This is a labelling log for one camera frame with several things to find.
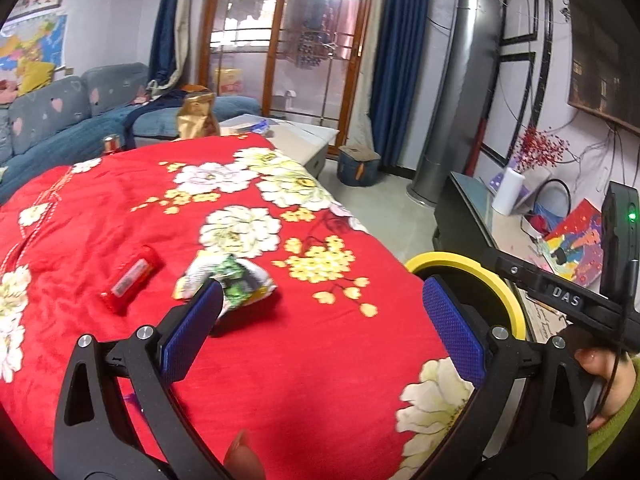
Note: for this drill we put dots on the red floral blanket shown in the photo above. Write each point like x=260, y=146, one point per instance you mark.
x=310, y=360

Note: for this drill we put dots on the blue waste basket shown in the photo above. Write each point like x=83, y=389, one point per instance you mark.
x=358, y=165

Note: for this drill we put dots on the wooden framed glass door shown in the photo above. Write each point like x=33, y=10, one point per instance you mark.
x=285, y=40

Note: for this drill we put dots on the blue wrapper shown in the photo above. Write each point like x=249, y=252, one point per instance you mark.
x=260, y=125

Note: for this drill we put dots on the blue sofa with hearts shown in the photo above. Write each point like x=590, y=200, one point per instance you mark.
x=75, y=110

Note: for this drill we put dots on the red berry branch decoration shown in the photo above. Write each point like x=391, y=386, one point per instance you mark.
x=540, y=146

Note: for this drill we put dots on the grey tower air conditioner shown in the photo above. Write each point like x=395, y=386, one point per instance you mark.
x=460, y=95

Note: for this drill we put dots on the white coffee table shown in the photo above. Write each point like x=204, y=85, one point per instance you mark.
x=300, y=137

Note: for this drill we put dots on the person's right forearm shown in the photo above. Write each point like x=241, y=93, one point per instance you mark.
x=620, y=425

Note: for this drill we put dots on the yellow-rimmed black trash bin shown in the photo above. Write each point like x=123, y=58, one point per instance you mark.
x=470, y=280

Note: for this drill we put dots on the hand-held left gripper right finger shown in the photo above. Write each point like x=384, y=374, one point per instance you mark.
x=452, y=330

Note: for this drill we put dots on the person's right hand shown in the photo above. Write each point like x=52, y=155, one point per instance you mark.
x=612, y=380

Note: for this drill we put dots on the white paper roll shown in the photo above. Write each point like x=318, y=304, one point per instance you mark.
x=507, y=192

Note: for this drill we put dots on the colourful picture book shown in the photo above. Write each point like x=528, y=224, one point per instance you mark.
x=575, y=242

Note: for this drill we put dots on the golden paper bag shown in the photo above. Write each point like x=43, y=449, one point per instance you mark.
x=197, y=117

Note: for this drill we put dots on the red snack bar packet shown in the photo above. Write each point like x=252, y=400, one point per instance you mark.
x=131, y=285

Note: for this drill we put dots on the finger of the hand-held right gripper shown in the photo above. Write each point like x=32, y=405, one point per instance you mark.
x=512, y=270

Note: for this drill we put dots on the red can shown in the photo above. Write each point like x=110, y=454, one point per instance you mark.
x=111, y=144

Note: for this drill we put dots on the person's left hand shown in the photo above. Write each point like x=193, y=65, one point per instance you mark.
x=245, y=460

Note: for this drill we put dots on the blue curtain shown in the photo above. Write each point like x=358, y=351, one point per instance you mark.
x=167, y=25
x=397, y=60

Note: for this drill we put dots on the yellow pillow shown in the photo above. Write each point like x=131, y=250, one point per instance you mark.
x=32, y=74

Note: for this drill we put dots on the white green snack packet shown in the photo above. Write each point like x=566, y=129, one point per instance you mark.
x=235, y=280

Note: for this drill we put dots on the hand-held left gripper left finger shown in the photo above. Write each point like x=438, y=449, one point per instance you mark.
x=192, y=330

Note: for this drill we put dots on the country map poster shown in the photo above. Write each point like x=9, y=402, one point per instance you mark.
x=35, y=42

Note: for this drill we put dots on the wall television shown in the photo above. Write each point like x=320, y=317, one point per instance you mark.
x=607, y=45

